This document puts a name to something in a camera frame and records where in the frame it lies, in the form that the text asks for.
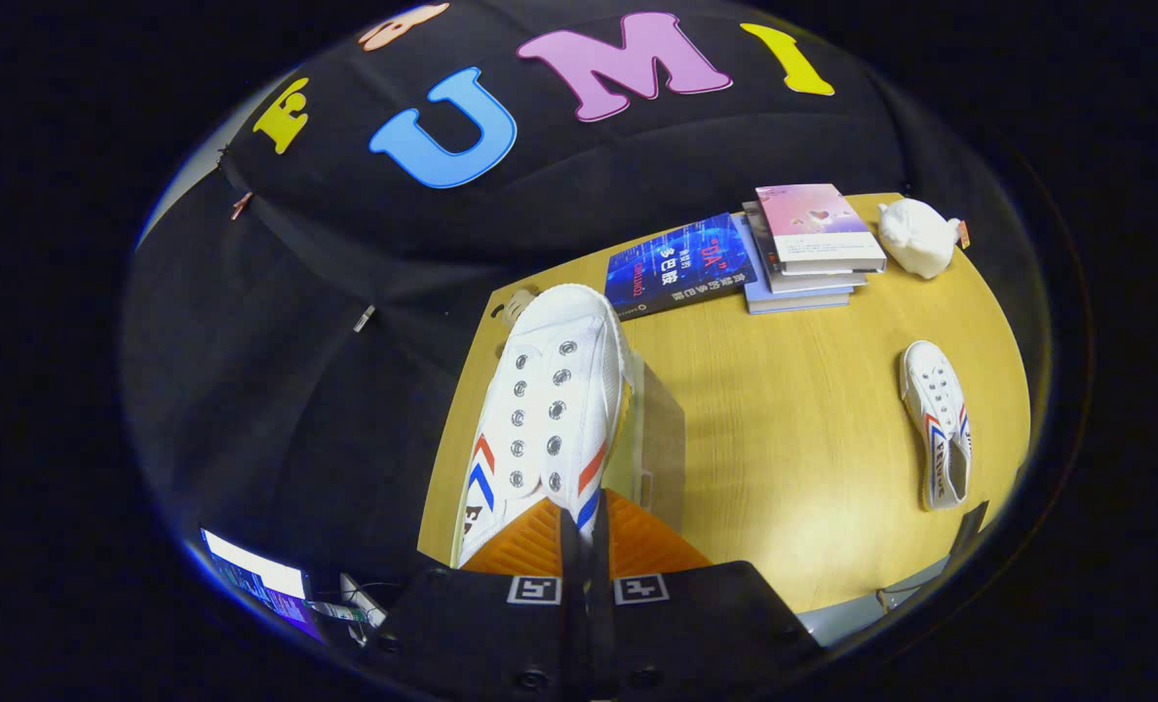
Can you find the brown plush dog toy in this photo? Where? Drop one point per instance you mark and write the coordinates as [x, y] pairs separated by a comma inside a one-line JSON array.
[[516, 304]]

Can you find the white canvas shoe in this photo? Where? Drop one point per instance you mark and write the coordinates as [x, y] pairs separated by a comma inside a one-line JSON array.
[[550, 390], [935, 424]]

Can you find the white plush toy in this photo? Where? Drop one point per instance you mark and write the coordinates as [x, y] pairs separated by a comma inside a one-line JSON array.
[[915, 239]]

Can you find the grey book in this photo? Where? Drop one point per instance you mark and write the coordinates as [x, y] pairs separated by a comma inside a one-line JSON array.
[[813, 281]]

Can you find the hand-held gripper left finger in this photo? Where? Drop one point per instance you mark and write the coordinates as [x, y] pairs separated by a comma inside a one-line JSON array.
[[571, 556]]

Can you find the computer monitor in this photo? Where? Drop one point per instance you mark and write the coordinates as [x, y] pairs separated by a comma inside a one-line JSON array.
[[252, 580]]

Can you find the black table clamp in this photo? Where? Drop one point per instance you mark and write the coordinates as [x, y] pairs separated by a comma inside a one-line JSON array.
[[969, 528]]

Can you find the pink cover book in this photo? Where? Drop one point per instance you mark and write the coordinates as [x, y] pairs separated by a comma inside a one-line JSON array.
[[813, 224]]

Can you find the light blue book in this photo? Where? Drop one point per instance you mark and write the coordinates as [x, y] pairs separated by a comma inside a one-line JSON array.
[[798, 300]]

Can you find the copper clip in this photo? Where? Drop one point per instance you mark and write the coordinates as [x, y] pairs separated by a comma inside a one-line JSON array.
[[241, 205]]

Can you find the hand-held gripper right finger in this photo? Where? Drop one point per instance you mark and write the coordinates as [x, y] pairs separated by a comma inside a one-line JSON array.
[[600, 556]]

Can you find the silver clip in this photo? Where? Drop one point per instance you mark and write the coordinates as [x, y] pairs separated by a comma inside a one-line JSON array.
[[365, 318]]

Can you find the black backdrop cloth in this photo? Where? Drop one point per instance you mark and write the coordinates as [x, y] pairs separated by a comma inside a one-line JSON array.
[[345, 409]]

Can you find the dark blue book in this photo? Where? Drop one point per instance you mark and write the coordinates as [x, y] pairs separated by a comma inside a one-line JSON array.
[[681, 263]]

